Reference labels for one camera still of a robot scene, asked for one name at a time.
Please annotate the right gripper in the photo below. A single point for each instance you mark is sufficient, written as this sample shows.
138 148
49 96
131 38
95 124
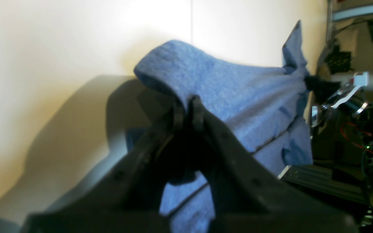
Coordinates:
321 88

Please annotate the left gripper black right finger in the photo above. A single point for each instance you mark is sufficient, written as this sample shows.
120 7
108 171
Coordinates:
246 197

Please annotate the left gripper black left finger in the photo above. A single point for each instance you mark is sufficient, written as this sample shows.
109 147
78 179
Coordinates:
127 199

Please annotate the blue grey T-shirt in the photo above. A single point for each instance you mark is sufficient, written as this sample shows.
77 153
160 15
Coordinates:
263 106

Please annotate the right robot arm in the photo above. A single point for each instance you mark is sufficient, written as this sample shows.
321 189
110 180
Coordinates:
342 139

